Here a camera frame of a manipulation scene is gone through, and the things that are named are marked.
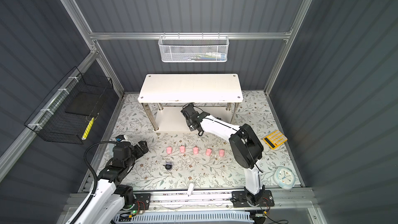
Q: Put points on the dark purple toy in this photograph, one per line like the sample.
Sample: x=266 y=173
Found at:
x=168 y=166

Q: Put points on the white ventilated cover strip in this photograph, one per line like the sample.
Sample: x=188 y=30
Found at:
x=204 y=217

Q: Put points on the yellow calculator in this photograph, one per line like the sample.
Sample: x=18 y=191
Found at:
x=275 y=139

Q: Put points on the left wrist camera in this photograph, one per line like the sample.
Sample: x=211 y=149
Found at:
x=121 y=138

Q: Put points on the white round clock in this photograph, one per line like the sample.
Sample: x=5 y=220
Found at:
x=284 y=178

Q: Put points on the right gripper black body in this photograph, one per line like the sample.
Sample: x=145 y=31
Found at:
x=190 y=125

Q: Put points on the markers in white basket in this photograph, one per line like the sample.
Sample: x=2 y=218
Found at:
x=209 y=56

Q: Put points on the white wire mesh basket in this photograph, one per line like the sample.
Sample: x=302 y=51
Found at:
x=175 y=50

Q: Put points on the black wire basket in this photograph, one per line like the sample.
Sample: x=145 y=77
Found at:
x=64 y=118

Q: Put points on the white cylinder on rail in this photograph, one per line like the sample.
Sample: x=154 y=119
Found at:
x=190 y=189

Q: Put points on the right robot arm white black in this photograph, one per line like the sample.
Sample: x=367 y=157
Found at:
x=245 y=145

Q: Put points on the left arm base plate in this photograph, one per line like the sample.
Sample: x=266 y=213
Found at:
x=142 y=203

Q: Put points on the yellow marker in basket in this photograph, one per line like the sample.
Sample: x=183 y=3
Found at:
x=88 y=129

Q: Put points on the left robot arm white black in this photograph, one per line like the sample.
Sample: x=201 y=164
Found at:
x=107 y=194

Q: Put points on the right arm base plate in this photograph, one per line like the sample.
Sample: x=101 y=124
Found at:
x=245 y=199

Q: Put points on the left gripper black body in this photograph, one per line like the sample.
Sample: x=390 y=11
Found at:
x=136 y=153

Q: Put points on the white two-tier shelf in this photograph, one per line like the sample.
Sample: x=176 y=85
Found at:
x=163 y=95

